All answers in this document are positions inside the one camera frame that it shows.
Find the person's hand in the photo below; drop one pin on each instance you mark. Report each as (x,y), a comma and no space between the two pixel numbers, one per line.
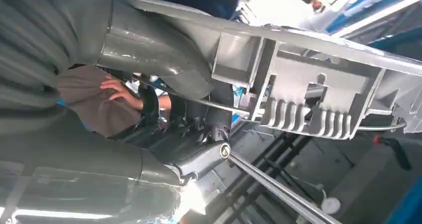
(122,94)

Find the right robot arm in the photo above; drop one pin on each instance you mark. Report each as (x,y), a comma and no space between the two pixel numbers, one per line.
(33,34)

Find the steel bar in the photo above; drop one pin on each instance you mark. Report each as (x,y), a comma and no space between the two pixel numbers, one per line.
(280,191)

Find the person's leg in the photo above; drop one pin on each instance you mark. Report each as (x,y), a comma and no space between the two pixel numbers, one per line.
(85,110)

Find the black lever with red tip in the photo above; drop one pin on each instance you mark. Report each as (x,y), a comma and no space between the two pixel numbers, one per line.
(397,153)

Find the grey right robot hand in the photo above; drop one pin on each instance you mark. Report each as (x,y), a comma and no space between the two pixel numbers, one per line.
(82,169)

